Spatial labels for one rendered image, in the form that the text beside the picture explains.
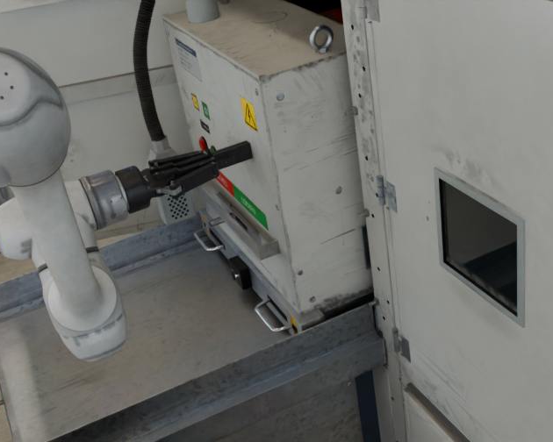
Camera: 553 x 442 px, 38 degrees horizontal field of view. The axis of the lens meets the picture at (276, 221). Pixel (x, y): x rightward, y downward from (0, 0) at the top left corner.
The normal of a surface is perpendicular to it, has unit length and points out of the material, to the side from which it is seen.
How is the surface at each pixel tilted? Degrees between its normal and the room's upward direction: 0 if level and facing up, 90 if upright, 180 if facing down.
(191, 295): 0
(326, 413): 90
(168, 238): 90
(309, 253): 90
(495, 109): 90
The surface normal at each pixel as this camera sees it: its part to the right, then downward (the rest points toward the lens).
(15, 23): 0.13, 0.48
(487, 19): -0.89, 0.33
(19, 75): 0.29, -0.19
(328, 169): 0.42, 0.40
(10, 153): 0.41, 0.84
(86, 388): -0.15, -0.85
